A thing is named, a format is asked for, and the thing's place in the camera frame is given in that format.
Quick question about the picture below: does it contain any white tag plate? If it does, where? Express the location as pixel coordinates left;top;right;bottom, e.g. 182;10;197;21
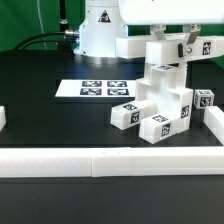
55;79;136;98

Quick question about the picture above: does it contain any white chair back frame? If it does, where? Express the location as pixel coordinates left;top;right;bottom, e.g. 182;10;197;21
115;33;224;65

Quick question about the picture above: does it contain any white chair seat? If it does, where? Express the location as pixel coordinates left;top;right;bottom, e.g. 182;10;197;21
135;63;193;133

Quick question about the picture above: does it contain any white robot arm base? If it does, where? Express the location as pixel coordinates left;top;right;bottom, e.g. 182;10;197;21
73;0;134;65

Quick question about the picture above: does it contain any white tagged cube far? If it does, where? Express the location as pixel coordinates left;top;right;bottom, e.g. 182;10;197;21
193;89;214;109

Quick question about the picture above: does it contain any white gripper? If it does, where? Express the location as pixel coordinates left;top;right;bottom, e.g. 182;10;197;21
117;0;224;59

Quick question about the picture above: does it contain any black cable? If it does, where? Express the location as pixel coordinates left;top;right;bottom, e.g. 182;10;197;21
13;29;80;51

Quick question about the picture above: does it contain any white U-shaped fence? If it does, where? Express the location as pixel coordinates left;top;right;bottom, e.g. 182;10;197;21
0;104;224;178

